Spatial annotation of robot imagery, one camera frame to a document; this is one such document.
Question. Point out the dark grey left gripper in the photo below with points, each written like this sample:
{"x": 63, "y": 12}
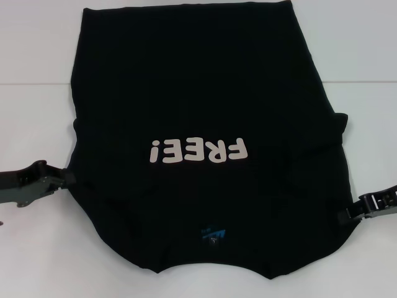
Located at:
{"x": 21, "y": 186}

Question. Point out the black shirt with FREE print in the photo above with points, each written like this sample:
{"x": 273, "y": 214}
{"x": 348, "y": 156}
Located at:
{"x": 217, "y": 93}

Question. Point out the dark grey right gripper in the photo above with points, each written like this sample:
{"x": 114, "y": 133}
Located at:
{"x": 381, "y": 201}

